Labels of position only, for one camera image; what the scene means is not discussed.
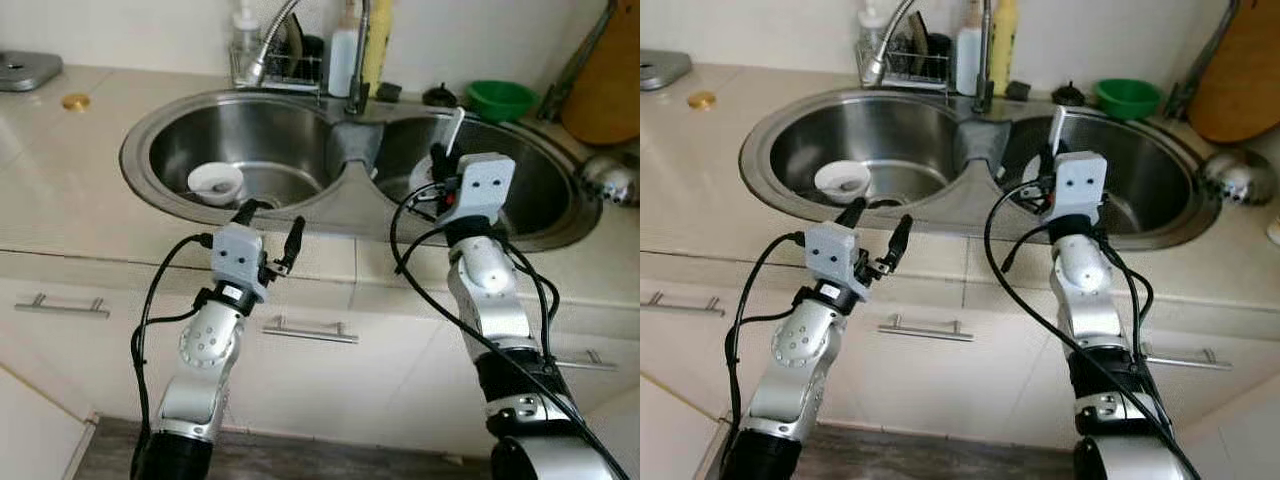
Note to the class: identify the white ceramic spoon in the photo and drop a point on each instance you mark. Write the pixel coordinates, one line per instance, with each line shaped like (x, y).
(456, 128)
(1057, 125)

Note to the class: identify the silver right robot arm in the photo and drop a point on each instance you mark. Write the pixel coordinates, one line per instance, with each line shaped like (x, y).
(1085, 285)
(485, 290)

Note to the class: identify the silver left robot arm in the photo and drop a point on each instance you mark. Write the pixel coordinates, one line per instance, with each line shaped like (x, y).
(205, 350)
(800, 345)

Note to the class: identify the chrome kitchen faucet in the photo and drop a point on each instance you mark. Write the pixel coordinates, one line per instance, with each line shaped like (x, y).
(985, 70)
(361, 80)

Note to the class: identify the beige kitchen cabinet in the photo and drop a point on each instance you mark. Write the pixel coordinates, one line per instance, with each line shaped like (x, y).
(400, 370)
(960, 380)

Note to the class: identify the white round sink strainer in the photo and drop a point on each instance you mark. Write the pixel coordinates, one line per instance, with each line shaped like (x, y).
(215, 197)
(842, 195)
(1030, 172)
(420, 185)

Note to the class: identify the black knobbed sink stopper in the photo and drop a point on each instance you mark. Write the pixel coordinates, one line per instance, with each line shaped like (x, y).
(440, 98)
(1068, 96)

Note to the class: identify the stainless steel double sink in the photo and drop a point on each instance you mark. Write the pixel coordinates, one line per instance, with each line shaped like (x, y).
(270, 140)
(890, 135)

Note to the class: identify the small black block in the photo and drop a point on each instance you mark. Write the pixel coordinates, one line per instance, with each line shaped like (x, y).
(388, 92)
(1017, 91)

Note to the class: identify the green plastic bowl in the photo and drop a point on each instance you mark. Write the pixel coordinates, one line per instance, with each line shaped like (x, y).
(1128, 100)
(500, 100)

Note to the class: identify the white bottle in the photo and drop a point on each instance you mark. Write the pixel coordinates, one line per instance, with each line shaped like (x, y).
(340, 60)
(968, 60)

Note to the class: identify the shiny metal ladle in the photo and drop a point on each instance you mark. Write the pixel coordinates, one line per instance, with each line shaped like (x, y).
(1238, 178)
(610, 180)

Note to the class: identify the clear soap dispenser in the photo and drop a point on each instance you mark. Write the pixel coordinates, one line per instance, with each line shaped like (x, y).
(246, 35)
(872, 25)

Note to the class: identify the wooden cutting board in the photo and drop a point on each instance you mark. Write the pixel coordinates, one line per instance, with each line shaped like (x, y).
(1235, 90)
(605, 90)

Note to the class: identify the small brass cap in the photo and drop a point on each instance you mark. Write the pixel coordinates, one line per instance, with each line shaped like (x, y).
(702, 100)
(75, 101)

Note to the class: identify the grey metal lid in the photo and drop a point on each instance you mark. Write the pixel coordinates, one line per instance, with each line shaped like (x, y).
(28, 70)
(662, 68)

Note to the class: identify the white appliance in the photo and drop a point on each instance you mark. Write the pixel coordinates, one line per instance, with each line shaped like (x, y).
(670, 440)
(35, 440)

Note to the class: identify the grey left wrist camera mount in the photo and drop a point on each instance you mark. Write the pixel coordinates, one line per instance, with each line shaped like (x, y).
(238, 262)
(832, 258)

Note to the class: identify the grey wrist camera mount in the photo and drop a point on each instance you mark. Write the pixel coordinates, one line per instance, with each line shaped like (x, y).
(1080, 182)
(832, 258)
(488, 185)
(238, 262)

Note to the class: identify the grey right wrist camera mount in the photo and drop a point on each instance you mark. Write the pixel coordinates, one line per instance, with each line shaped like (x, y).
(488, 185)
(1080, 182)

